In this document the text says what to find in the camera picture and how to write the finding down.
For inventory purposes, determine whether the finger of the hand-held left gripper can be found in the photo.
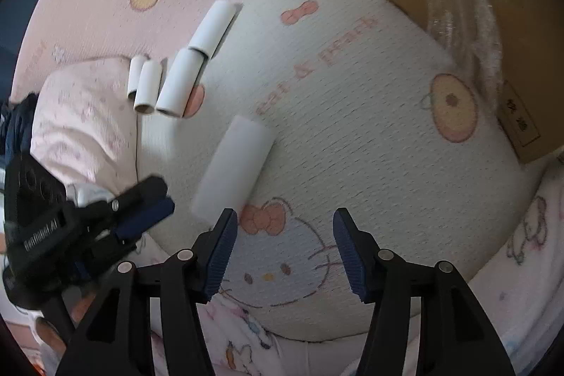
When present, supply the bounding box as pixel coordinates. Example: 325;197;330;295
110;199;176;242
110;175;169;215

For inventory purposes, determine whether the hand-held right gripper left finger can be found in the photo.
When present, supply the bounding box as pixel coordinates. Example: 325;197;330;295
55;208;239;376

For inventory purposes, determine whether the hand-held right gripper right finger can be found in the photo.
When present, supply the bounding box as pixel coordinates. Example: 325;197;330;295
332;208;516;376

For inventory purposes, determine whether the thick white fluffy roll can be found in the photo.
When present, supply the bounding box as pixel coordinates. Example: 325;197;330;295
191;115;275;223

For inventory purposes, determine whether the white cardboard core tube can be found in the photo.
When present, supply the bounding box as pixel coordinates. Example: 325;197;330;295
188;0;243;60
155;49;208;119
134;60;163;115

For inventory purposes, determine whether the person's left hand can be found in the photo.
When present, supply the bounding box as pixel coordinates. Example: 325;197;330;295
33;294;95;363

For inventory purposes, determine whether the pink printed pillow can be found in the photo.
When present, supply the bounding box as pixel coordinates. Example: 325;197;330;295
31;56;146;201

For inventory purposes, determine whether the dark cloth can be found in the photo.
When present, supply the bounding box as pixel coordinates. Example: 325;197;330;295
0;92;40;165

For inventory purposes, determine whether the thin white cardboard tube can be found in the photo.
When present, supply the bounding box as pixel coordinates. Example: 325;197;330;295
128;56;146;101

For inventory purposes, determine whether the pink cat print blanket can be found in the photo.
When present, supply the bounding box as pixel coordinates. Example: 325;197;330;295
9;0;551;341

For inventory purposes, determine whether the white animal print bedsheet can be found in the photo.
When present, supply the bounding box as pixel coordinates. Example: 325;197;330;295
145;182;564;376

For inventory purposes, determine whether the clear plastic wrap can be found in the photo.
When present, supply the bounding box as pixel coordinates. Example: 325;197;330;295
397;0;507;95

